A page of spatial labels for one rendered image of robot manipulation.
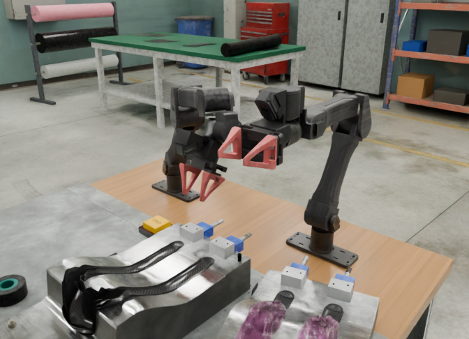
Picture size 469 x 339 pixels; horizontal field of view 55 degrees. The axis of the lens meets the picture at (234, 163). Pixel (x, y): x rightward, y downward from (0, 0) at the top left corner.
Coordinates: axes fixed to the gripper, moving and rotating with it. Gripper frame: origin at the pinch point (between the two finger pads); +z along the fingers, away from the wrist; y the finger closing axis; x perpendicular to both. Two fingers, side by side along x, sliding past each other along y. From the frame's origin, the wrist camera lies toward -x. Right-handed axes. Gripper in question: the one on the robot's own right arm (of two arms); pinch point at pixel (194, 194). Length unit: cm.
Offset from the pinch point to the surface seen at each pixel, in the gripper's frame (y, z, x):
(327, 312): 38.8, 13.0, 9.3
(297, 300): 32.1, 13.4, 7.8
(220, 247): 11.8, 9.5, 2.2
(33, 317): -5.0, 33.4, -28.4
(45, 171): -284, 43, 124
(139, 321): 17.4, 23.8, -21.7
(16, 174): -296, 52, 107
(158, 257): -0.7, 17.0, -4.1
